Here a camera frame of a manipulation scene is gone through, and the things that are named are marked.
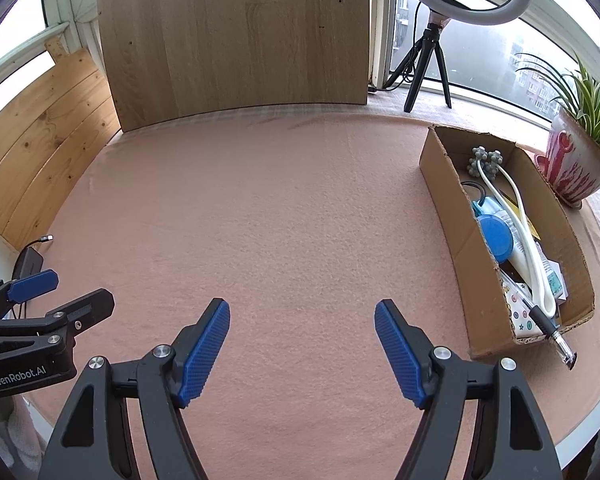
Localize pink felt mat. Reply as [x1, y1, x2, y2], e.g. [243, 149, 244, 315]
[27, 105, 600, 480]

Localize white tube blue cap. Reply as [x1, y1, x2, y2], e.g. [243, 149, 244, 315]
[500, 210, 551, 291]

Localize blue round lid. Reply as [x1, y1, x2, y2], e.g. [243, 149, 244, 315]
[480, 214, 515, 263]

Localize cardboard box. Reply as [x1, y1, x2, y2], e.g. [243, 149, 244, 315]
[419, 126, 596, 361]

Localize white green packet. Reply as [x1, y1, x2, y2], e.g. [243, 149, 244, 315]
[540, 255, 568, 303]

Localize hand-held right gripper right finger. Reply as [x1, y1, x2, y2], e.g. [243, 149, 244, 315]
[374, 299, 563, 480]

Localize clear black gel pen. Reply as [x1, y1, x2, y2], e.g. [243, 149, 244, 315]
[505, 282, 579, 372]

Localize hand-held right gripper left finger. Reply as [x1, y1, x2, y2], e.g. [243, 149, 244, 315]
[39, 298, 231, 480]

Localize potted plant red white pot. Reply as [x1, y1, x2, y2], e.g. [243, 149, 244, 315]
[512, 52, 600, 208]

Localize light wooden board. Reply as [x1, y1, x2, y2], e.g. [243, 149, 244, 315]
[96, 0, 372, 133]

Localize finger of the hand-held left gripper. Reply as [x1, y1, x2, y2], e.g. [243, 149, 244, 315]
[0, 269, 60, 321]
[0, 288, 116, 356]

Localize black tripod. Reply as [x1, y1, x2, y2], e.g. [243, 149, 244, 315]
[384, 22, 453, 113]

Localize black adapter box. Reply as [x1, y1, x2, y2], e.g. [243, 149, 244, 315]
[11, 250, 46, 281]

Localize pine plank panel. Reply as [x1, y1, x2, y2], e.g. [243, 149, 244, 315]
[0, 35, 123, 251]

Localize black usb cable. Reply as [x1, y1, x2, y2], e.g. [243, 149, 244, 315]
[19, 233, 54, 257]

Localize grey ball white handle massager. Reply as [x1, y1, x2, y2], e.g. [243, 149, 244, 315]
[467, 146, 558, 317]

